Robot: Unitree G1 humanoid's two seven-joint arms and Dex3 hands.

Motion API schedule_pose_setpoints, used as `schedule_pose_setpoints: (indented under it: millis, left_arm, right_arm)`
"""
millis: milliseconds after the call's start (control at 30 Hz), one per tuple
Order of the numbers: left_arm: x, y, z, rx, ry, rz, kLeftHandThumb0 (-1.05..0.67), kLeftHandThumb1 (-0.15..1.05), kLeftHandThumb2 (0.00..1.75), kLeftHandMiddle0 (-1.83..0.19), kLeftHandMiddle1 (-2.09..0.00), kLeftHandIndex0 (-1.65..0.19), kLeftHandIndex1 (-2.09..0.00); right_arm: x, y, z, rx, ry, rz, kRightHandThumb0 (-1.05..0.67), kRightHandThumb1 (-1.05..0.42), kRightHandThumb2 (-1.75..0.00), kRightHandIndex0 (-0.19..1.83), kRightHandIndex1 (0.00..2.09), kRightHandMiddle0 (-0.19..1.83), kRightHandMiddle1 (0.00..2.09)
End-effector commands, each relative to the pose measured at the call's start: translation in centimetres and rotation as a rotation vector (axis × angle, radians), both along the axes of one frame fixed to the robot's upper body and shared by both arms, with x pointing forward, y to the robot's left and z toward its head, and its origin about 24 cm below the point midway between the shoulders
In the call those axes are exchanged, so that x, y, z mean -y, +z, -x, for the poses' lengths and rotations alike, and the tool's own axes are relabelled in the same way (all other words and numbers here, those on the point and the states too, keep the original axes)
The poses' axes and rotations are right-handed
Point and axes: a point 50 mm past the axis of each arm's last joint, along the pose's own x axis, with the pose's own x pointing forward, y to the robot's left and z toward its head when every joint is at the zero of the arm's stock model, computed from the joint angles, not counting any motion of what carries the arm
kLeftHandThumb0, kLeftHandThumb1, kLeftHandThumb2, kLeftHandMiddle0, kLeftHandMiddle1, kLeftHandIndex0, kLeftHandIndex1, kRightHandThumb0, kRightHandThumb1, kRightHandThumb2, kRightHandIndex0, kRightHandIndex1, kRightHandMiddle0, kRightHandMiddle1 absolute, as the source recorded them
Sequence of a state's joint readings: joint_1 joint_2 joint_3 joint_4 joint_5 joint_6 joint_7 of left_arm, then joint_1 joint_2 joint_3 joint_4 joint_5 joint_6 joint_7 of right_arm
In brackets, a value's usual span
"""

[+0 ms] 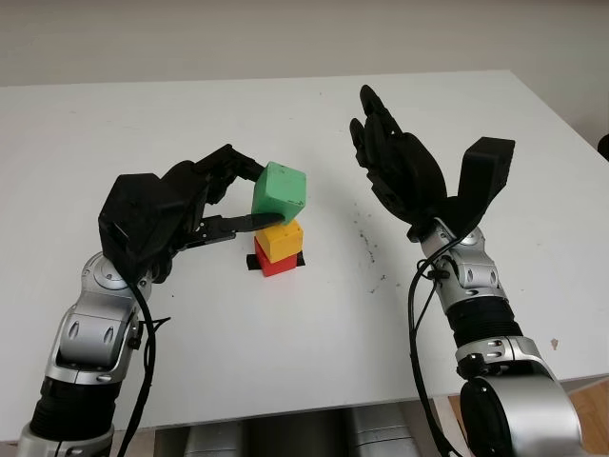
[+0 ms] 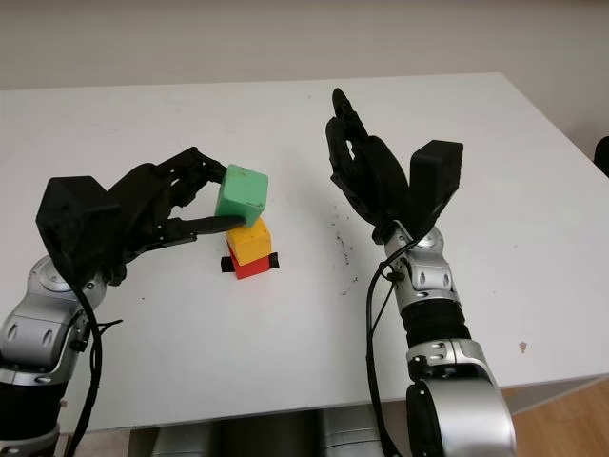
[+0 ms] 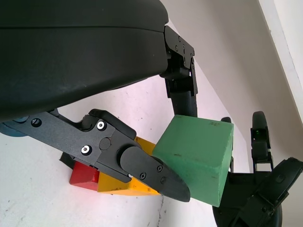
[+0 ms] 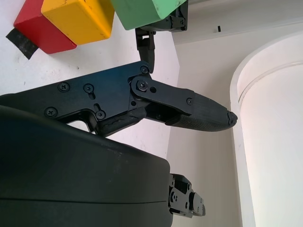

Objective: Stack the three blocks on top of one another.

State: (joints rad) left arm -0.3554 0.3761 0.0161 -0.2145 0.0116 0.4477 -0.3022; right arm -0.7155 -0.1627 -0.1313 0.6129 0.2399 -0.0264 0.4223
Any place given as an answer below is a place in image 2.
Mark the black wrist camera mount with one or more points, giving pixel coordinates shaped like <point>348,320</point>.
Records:
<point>435,181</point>
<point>71,219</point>

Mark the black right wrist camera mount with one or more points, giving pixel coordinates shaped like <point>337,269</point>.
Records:
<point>435,181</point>

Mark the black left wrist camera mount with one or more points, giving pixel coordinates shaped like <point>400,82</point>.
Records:
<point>71,219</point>

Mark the black tape strip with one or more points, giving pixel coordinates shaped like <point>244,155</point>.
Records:
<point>273,262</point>

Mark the yellow wooden block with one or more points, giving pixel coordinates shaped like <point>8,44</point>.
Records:
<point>254,243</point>

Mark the black three-fingered left robot hand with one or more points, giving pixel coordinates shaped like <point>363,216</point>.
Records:
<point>143,204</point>

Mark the green wooden block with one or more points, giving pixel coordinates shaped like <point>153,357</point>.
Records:
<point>240,190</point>

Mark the black rounded background object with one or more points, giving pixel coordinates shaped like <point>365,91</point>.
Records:
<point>603,159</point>

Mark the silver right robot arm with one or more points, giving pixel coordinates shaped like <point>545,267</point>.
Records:
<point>466,414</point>

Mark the grey right robot thigh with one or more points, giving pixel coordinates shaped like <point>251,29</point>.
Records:
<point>349,433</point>

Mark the grey table frame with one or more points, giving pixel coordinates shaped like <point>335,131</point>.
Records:
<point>561,392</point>

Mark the red wooden block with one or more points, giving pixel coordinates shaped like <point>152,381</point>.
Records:
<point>252,270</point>

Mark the grey robot thigh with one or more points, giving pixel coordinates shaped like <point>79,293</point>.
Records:
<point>349,433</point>
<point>183,443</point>

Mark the grey left robot thigh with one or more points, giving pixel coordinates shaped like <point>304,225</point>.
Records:
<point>183,443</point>

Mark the black three-fingered right robot hand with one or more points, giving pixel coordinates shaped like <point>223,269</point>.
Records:
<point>371,176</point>

